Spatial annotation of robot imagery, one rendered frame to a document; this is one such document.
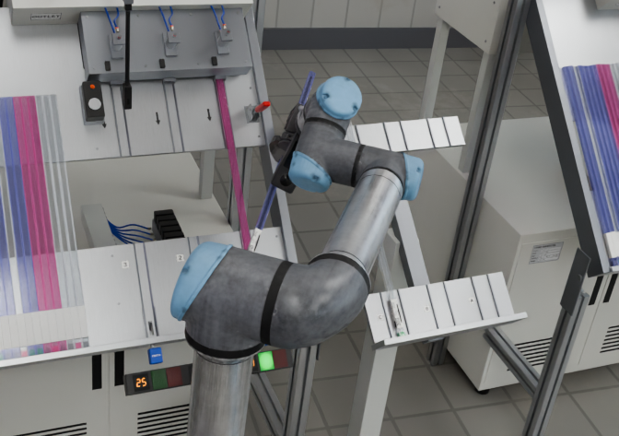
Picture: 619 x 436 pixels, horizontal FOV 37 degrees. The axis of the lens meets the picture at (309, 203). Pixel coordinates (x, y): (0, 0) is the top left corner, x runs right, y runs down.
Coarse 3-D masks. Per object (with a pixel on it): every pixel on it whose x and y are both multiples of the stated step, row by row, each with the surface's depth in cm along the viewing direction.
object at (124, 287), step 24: (168, 240) 185; (192, 240) 187; (216, 240) 188; (240, 240) 190; (264, 240) 192; (96, 264) 179; (120, 264) 181; (144, 264) 182; (168, 264) 184; (96, 288) 178; (120, 288) 179; (144, 288) 181; (168, 288) 183; (96, 312) 177; (120, 312) 178; (144, 312) 180; (168, 312) 181; (96, 336) 176; (120, 336) 177; (144, 336) 179
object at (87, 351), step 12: (156, 336) 177; (168, 336) 178; (180, 336) 179; (84, 348) 172; (96, 348) 173; (108, 348) 174; (120, 348) 176; (132, 348) 181; (0, 360) 167; (12, 360) 168; (24, 360) 168; (36, 360) 169; (48, 360) 172
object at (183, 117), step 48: (0, 48) 183; (48, 48) 186; (0, 96) 181; (144, 96) 191; (192, 96) 194; (240, 96) 198; (96, 144) 185; (144, 144) 188; (192, 144) 192; (240, 144) 195
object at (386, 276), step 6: (348, 126) 198; (348, 132) 198; (348, 138) 198; (354, 138) 198; (378, 258) 191; (384, 258) 191; (384, 264) 190; (384, 270) 190; (384, 276) 190; (390, 276) 190; (384, 282) 190; (390, 282) 190; (390, 288) 189; (390, 294) 189; (396, 330) 187; (402, 330) 187
